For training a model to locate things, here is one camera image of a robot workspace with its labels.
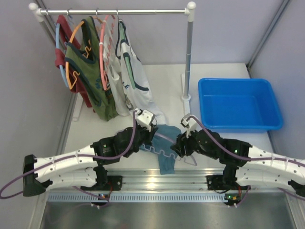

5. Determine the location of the orange hanger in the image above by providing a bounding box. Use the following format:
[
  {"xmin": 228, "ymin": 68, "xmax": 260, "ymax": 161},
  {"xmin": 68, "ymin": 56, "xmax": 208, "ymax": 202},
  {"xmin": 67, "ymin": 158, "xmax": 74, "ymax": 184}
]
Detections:
[{"xmin": 64, "ymin": 20, "xmax": 86, "ymax": 91}]

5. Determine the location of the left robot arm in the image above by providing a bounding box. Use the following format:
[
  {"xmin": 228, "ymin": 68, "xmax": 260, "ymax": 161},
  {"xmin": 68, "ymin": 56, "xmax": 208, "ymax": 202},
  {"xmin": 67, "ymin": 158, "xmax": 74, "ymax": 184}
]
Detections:
[{"xmin": 22, "ymin": 125, "xmax": 158, "ymax": 197}]

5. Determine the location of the light blue hanger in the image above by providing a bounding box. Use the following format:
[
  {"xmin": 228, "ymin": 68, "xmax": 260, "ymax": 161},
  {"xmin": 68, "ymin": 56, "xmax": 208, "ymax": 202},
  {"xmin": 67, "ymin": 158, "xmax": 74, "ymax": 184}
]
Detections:
[{"xmin": 55, "ymin": 23, "xmax": 68, "ymax": 87}]

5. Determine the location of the pink hanger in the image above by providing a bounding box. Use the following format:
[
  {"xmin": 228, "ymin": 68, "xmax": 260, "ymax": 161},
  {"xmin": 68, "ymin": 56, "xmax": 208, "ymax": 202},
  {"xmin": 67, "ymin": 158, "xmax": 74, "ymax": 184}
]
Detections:
[{"xmin": 99, "ymin": 15, "xmax": 109, "ymax": 91}]

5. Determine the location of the aluminium mounting rail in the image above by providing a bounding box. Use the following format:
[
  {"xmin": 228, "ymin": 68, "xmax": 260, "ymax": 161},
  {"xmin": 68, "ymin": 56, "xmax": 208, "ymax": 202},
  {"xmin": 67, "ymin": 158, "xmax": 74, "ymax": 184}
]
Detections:
[{"xmin": 107, "ymin": 168, "xmax": 223, "ymax": 192}]

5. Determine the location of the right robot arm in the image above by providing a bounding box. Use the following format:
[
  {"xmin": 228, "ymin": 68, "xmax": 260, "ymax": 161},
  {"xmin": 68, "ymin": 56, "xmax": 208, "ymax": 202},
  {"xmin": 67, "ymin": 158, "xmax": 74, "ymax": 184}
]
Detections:
[{"xmin": 171, "ymin": 130, "xmax": 305, "ymax": 197}]

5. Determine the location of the teal tank top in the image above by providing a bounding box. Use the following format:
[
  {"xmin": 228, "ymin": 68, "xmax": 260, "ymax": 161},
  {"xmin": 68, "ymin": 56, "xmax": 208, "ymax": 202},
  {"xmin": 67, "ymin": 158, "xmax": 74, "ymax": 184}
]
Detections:
[{"xmin": 140, "ymin": 125, "xmax": 181, "ymax": 175}]

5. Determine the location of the lavender plastic hanger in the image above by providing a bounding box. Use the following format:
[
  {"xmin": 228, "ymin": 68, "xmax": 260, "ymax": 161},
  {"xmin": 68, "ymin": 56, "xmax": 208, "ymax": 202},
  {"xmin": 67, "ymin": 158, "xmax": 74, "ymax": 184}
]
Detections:
[{"xmin": 141, "ymin": 133, "xmax": 198, "ymax": 167}]

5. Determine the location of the mint green hanger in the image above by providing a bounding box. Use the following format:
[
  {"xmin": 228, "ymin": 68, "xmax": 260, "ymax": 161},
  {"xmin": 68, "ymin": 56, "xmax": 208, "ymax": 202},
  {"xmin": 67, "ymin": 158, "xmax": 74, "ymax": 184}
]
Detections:
[{"xmin": 119, "ymin": 21, "xmax": 135, "ymax": 89}]

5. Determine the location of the white clothes rack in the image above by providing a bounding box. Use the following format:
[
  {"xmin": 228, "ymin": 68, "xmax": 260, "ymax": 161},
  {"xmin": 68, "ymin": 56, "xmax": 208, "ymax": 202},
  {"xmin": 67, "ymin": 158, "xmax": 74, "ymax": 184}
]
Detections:
[{"xmin": 29, "ymin": 1, "xmax": 196, "ymax": 103}]

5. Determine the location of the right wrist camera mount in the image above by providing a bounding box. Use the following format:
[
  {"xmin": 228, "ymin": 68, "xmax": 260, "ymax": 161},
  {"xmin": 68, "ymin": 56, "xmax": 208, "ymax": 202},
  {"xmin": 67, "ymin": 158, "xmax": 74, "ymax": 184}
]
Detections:
[{"xmin": 181, "ymin": 114, "xmax": 198, "ymax": 138}]

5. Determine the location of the white navy-trimmed tank top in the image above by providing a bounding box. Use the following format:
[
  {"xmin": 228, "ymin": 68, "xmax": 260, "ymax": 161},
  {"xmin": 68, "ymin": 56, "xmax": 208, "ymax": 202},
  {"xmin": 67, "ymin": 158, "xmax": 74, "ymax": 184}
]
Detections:
[{"xmin": 115, "ymin": 19, "xmax": 167, "ymax": 125}]

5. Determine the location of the blue plastic bin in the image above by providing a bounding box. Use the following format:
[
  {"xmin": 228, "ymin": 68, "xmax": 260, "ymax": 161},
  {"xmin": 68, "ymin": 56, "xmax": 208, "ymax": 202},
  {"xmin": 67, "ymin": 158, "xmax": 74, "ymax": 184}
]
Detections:
[{"xmin": 198, "ymin": 78, "xmax": 284, "ymax": 133}]

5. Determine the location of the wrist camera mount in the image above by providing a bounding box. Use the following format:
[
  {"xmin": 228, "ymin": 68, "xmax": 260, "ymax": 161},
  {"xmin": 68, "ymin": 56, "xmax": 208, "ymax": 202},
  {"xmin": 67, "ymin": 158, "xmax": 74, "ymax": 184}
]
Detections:
[
  {"xmin": 181, "ymin": 114, "xmax": 198, "ymax": 138},
  {"xmin": 134, "ymin": 108, "xmax": 155, "ymax": 132}
]

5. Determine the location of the green tank top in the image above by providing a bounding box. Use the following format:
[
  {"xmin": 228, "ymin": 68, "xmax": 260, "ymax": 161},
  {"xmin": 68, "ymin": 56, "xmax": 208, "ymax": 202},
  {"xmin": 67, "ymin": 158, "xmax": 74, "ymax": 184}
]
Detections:
[{"xmin": 65, "ymin": 16, "xmax": 118, "ymax": 121}]

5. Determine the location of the red tank top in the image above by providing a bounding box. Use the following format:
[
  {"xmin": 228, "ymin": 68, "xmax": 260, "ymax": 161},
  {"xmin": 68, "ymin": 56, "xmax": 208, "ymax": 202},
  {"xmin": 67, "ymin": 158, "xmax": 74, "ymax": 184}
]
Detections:
[{"xmin": 55, "ymin": 15, "xmax": 92, "ymax": 108}]

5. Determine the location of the slotted cable duct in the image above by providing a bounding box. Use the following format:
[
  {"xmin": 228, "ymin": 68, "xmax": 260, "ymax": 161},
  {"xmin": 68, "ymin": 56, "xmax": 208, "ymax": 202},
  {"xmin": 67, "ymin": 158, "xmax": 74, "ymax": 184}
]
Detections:
[{"xmin": 47, "ymin": 193, "xmax": 238, "ymax": 203}]

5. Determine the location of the white shirt on pink hanger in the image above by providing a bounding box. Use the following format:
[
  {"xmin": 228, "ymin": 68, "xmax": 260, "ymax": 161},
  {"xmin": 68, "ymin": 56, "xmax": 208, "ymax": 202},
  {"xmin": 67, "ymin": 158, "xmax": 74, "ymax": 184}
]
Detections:
[{"xmin": 103, "ymin": 15, "xmax": 129, "ymax": 116}]

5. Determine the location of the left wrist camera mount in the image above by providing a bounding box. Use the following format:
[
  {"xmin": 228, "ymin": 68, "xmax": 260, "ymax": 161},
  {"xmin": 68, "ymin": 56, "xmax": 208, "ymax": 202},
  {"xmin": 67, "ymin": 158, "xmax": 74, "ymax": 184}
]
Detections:
[{"xmin": 134, "ymin": 108, "xmax": 155, "ymax": 132}]

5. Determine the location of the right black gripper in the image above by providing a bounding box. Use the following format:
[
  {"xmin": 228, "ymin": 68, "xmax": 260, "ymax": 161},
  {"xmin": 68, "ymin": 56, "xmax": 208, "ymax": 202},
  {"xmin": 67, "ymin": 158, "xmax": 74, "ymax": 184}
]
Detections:
[{"xmin": 171, "ymin": 125, "xmax": 220, "ymax": 160}]

